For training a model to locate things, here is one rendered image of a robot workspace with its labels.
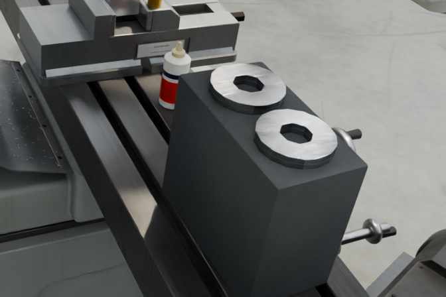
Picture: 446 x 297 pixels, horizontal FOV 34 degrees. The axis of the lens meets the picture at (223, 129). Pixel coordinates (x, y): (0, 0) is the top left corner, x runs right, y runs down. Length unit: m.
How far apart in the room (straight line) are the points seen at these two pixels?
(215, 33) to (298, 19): 2.37
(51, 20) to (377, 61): 2.39
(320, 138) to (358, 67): 2.55
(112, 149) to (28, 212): 0.20
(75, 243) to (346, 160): 0.58
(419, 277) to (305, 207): 0.74
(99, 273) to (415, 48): 2.57
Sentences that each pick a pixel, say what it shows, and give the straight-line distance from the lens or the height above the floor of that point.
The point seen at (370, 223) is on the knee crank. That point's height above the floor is 0.54.
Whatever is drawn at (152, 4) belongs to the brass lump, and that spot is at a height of 1.05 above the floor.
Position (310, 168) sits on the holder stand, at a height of 1.12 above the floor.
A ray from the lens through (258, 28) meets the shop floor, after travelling 3.45.
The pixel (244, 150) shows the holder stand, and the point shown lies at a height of 1.12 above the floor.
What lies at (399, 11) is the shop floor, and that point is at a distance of 3.97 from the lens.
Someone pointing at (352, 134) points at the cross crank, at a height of 0.69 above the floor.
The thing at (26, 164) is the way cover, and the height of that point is 0.88.
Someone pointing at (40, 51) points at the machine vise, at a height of 0.99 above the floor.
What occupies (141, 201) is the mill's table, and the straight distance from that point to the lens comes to 0.97.
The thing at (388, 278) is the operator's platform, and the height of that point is 0.40.
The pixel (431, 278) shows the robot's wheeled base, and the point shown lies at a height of 0.59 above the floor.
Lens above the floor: 1.58
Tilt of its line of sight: 36 degrees down
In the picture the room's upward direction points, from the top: 11 degrees clockwise
